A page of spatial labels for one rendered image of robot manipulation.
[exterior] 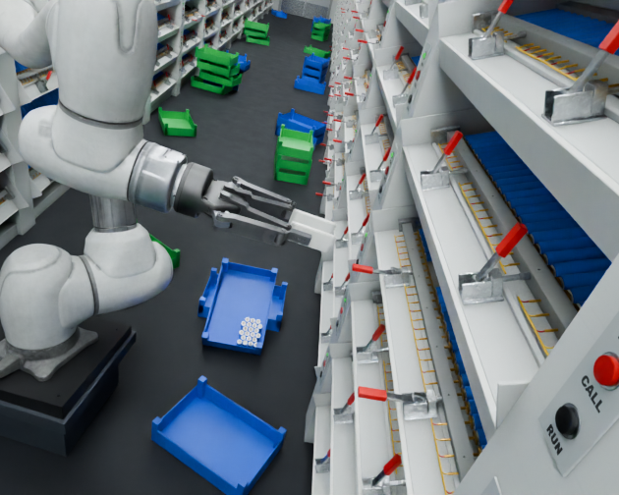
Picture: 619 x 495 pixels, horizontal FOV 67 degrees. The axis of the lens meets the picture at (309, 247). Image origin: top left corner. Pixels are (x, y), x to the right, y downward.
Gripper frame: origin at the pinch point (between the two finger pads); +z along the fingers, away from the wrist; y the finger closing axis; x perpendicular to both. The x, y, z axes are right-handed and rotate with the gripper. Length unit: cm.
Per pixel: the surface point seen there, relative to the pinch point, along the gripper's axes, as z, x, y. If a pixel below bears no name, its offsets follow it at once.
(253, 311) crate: 4, 77, 66
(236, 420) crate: 7, 83, 26
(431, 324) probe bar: 20.0, 3.2, -8.9
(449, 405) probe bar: 19.6, 3.3, -23.0
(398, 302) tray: 17.8, 7.3, -0.2
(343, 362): 24, 44, 21
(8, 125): -97, 54, 95
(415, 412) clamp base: 17.0, 6.8, -22.5
